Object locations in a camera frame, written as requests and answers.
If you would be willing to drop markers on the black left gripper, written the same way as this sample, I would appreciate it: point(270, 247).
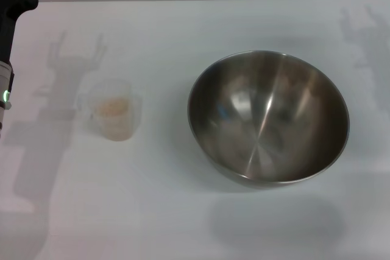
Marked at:
point(12, 1)

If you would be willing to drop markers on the white rice grains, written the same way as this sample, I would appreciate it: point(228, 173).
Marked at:
point(112, 107)

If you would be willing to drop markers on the clear plastic measuring cup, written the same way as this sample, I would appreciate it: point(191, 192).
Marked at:
point(112, 126)

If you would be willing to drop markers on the stainless steel mixing bowl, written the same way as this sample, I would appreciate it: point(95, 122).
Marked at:
point(268, 120)

